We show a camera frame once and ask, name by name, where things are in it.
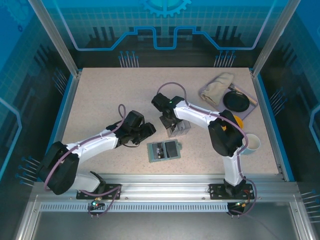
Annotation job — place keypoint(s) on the clear acrylic card box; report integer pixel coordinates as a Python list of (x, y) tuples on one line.
[(183, 132)]

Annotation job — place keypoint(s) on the black Visa credit card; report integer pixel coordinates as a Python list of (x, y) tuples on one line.
[(159, 151)]

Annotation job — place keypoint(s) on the green card holder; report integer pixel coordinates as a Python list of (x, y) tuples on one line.
[(150, 158)]

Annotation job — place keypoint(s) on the dark grey credit card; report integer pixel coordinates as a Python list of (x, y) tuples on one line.
[(172, 149)]

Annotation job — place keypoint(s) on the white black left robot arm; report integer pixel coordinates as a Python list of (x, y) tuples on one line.
[(95, 143)]

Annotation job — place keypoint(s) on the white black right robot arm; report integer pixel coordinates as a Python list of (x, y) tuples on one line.
[(197, 113)]

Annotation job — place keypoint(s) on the beige folded cloth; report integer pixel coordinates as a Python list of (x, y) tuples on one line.
[(217, 88)]

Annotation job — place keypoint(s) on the silver fork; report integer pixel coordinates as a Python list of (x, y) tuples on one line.
[(235, 89)]

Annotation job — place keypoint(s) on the orange plastic bowl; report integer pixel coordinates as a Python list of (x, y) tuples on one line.
[(239, 122)]

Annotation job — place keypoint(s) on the small LED connector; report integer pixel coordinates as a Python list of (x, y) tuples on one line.
[(241, 204), (96, 203)]

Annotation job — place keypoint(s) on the lavender rectangular tray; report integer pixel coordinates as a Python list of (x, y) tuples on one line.
[(252, 106)]

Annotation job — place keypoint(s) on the light blue mug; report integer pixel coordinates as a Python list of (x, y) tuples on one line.
[(252, 143)]

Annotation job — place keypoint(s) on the metal bottom pan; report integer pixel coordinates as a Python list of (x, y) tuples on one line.
[(162, 225)]

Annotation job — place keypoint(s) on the aluminium front rail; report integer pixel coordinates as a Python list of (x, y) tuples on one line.
[(162, 186)]

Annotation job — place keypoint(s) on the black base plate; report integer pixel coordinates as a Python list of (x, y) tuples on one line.
[(82, 192), (217, 191)]

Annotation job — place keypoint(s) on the aluminium frame post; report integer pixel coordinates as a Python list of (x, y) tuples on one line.
[(274, 37), (55, 37)]

